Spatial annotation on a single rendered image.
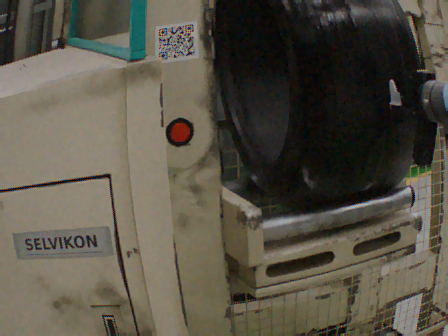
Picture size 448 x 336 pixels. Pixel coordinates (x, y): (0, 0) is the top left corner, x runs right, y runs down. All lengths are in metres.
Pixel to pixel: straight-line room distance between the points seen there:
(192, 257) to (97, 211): 0.76
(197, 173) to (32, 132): 0.80
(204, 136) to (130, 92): 0.73
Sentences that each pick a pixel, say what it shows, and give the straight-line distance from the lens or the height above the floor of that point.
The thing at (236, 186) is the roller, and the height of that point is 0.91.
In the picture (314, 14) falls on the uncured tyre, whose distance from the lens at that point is 1.86.
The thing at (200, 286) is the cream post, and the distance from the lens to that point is 2.05.
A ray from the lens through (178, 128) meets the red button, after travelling 1.97.
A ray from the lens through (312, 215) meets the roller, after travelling 2.00.
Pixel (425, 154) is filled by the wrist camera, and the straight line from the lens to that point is 1.78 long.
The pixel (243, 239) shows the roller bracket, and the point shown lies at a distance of 1.94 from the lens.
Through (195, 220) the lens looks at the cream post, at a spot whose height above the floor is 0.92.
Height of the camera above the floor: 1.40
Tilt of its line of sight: 12 degrees down
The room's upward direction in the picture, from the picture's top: 4 degrees counter-clockwise
